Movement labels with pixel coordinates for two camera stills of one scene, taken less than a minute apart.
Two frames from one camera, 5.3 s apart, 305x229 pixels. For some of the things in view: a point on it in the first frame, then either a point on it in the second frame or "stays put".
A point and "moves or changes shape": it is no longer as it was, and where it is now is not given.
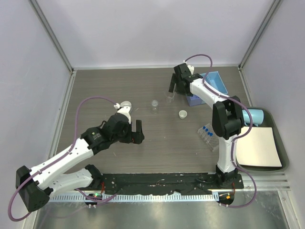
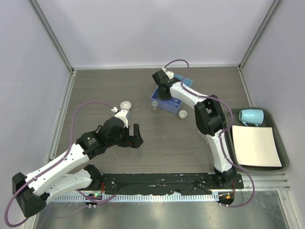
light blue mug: x=257 y=115 stays put
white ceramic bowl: x=125 y=103 stays put
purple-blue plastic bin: x=194 y=100 moves or changes shape
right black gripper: x=175 y=81 to x=160 y=97
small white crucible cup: x=182 y=114 stays put
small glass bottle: x=155 y=107 stays put
